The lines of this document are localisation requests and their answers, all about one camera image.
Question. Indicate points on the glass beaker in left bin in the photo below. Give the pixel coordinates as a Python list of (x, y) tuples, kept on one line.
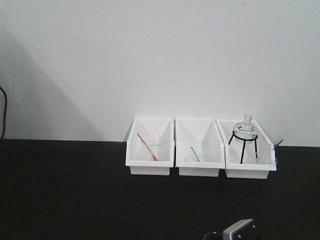
[(153, 140)]

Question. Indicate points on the glass beaker in bin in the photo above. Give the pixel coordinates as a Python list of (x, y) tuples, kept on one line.
[(153, 140), (190, 157)]

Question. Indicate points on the glass beaker in middle bin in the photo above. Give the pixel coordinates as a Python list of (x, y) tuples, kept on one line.
[(190, 157)]

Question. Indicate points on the left white plastic bin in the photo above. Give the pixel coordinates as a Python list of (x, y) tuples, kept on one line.
[(164, 128)]

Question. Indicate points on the white plastic bin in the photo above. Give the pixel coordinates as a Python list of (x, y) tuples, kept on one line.
[(250, 169), (203, 134), (164, 128)]

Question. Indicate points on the red stirring rod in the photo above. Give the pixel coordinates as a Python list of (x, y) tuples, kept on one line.
[(148, 148)]

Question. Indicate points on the middle white plastic bin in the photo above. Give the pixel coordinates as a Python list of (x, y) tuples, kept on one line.
[(203, 134)]

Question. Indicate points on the green stirring rod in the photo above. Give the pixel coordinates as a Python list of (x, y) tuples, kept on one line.
[(195, 154)]

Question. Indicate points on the glass flask on tripod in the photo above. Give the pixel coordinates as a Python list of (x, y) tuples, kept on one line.
[(246, 130)]

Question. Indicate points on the right white plastic bin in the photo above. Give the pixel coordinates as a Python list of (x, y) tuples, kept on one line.
[(250, 169)]

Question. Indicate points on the glass test tube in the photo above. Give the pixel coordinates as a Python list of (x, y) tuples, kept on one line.
[(266, 153)]

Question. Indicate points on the black wire tripod stand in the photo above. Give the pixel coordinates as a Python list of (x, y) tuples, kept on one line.
[(244, 141)]

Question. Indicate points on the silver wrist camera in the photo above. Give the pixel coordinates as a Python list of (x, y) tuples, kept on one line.
[(244, 229)]

